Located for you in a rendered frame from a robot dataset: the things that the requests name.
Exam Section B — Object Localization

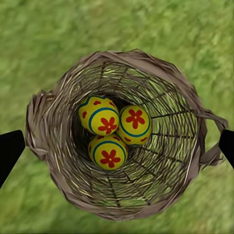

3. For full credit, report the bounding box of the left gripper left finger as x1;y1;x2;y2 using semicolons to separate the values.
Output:
0;130;26;188

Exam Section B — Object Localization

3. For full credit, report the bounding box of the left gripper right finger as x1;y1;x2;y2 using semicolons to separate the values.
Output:
218;129;234;168

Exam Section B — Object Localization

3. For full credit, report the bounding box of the easter egg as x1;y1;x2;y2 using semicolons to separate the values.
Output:
78;95;120;136
115;104;153;148
87;133;129;171

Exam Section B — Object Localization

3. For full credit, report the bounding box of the wicker basket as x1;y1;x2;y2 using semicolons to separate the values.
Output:
25;49;229;222

